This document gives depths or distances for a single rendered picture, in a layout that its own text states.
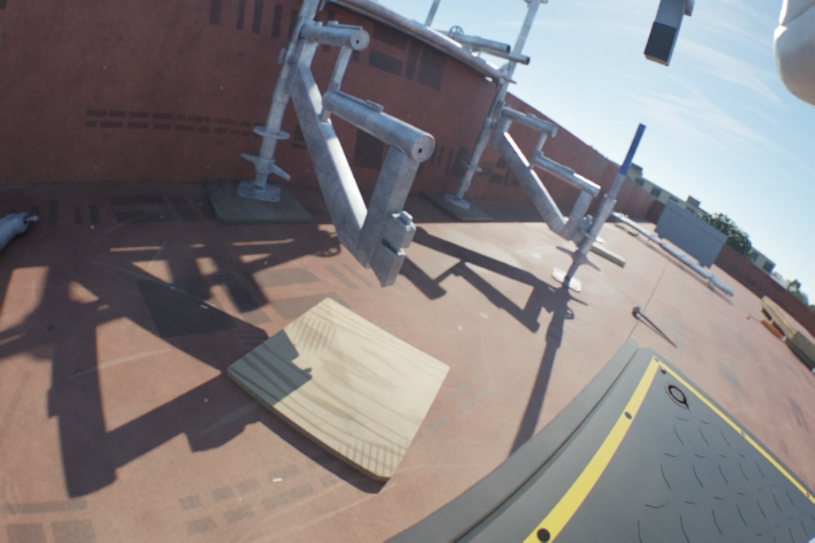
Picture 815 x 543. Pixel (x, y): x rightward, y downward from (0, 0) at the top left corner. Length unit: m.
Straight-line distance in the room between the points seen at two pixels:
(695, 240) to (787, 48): 5.78
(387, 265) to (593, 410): 0.43
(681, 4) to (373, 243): 0.59
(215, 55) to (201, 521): 1.14
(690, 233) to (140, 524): 6.40
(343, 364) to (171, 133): 0.90
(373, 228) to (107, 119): 0.91
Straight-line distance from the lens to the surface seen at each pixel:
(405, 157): 0.58
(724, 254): 11.76
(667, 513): 0.30
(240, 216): 1.04
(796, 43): 0.61
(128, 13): 1.18
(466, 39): 1.69
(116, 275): 0.82
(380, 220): 0.62
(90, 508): 0.53
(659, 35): 0.39
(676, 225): 6.30
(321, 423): 0.55
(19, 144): 1.30
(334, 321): 0.72
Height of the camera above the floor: 0.48
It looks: 23 degrees down
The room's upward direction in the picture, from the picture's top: 21 degrees clockwise
